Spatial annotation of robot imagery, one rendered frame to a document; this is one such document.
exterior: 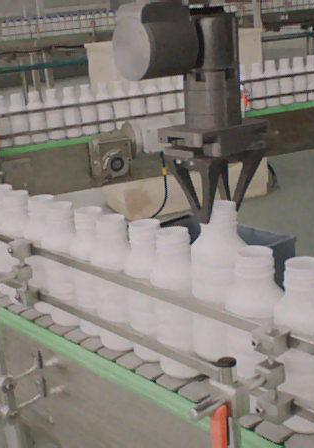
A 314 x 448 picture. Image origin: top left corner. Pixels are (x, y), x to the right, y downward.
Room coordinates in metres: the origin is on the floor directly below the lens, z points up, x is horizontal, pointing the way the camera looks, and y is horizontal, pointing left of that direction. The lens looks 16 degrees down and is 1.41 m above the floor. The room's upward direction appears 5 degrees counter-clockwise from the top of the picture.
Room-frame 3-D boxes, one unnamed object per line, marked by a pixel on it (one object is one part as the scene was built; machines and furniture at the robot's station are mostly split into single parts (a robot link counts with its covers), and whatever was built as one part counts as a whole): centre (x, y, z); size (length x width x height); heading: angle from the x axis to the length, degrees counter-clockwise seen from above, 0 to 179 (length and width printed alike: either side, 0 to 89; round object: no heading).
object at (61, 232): (0.97, 0.13, 1.08); 0.06 x 0.06 x 0.17
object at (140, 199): (5.44, -0.22, 0.59); 1.10 x 0.62 x 1.18; 110
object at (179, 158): (0.75, -0.06, 1.23); 0.07 x 0.07 x 0.09; 38
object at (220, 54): (0.76, -0.06, 1.37); 0.07 x 0.06 x 0.07; 127
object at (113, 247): (0.88, 0.06, 1.08); 0.06 x 0.06 x 0.17
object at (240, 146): (0.76, -0.07, 1.23); 0.07 x 0.07 x 0.09; 38
